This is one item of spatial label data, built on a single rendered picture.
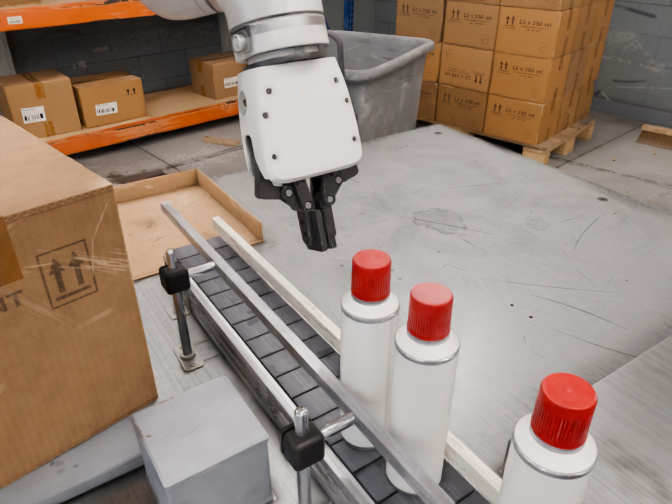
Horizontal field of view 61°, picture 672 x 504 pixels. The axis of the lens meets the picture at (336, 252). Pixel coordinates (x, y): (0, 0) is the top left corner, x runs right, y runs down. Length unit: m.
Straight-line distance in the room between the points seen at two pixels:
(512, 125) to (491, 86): 0.27
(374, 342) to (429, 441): 0.09
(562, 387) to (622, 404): 0.33
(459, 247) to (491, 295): 0.15
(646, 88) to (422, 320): 4.55
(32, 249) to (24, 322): 0.07
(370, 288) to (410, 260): 0.50
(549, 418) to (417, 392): 0.13
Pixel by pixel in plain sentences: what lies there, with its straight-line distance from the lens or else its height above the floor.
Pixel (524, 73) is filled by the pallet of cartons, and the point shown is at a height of 0.55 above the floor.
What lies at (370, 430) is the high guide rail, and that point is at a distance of 0.50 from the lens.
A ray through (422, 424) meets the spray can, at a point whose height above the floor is 0.97.
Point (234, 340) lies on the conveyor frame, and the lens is 0.72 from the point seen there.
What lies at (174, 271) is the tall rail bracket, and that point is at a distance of 0.70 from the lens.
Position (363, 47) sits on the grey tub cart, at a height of 0.73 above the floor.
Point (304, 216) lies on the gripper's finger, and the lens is 0.53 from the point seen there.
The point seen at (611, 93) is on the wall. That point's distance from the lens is 5.02.
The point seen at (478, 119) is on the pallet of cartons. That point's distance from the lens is 3.80.
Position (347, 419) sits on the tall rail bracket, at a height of 0.96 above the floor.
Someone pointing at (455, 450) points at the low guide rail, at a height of 0.91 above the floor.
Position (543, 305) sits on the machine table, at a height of 0.83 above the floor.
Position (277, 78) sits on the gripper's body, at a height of 1.21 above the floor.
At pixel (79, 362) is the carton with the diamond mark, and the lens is 0.63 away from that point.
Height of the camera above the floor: 1.33
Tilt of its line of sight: 31 degrees down
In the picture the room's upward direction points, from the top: straight up
